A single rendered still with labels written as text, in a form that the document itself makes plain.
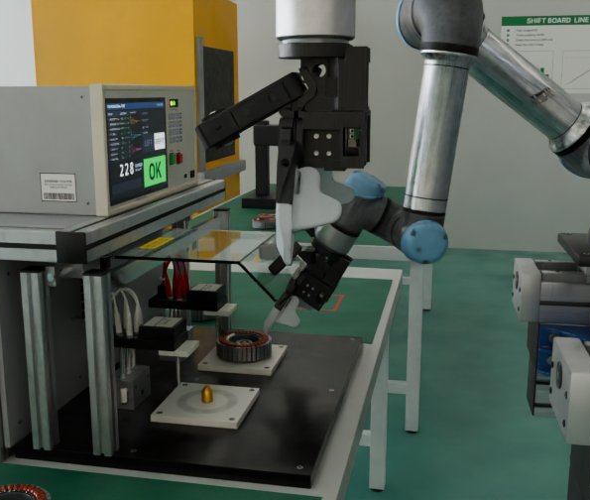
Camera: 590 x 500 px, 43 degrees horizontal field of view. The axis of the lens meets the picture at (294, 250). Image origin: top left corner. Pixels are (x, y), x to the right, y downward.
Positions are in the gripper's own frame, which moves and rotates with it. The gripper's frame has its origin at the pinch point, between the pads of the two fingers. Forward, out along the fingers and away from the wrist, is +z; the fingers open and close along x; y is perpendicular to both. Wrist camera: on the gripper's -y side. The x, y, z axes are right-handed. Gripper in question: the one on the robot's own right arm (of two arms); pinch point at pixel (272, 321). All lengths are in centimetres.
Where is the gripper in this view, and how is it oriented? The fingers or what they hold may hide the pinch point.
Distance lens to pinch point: 152.7
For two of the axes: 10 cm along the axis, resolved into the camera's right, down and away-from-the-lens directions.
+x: 2.7, -2.0, 9.4
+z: -4.8, 8.2, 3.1
